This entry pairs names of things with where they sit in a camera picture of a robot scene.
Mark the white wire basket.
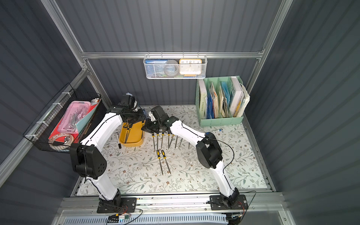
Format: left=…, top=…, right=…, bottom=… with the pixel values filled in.
left=143, top=54, right=208, bottom=79

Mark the yellow white clock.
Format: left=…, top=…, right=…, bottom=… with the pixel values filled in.
left=179, top=59, right=203, bottom=76

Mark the green file organizer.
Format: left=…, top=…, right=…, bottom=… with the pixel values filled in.
left=196, top=76, right=250, bottom=127

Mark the white book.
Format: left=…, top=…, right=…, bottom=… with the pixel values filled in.
left=230, top=76, right=244, bottom=117

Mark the black wire basket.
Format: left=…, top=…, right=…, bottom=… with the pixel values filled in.
left=23, top=85, right=102, bottom=153

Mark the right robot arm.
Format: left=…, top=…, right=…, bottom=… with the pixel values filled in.
left=143, top=106, right=240, bottom=208

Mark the black white marker pen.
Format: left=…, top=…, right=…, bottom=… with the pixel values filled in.
left=115, top=132, right=122, bottom=149

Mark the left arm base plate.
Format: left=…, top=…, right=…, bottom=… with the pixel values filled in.
left=97, top=197, right=137, bottom=214

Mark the yellow storage box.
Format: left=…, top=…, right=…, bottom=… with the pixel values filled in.
left=118, top=121, right=144, bottom=147

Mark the pink plastic case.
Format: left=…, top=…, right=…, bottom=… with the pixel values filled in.
left=57, top=101, right=91, bottom=134

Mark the blue box in basket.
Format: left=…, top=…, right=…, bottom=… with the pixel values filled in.
left=144, top=59, right=168, bottom=78

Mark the grey tape roll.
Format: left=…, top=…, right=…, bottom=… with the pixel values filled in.
left=164, top=60, right=179, bottom=77

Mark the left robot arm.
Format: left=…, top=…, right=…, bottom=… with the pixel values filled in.
left=69, top=93, right=145, bottom=208

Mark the aluminium rail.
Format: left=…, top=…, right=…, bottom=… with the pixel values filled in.
left=57, top=192, right=288, bottom=215

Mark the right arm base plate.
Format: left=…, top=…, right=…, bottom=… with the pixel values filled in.
left=207, top=195, right=248, bottom=211

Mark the red folder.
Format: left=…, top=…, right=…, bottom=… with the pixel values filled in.
left=48, top=98, right=101, bottom=144

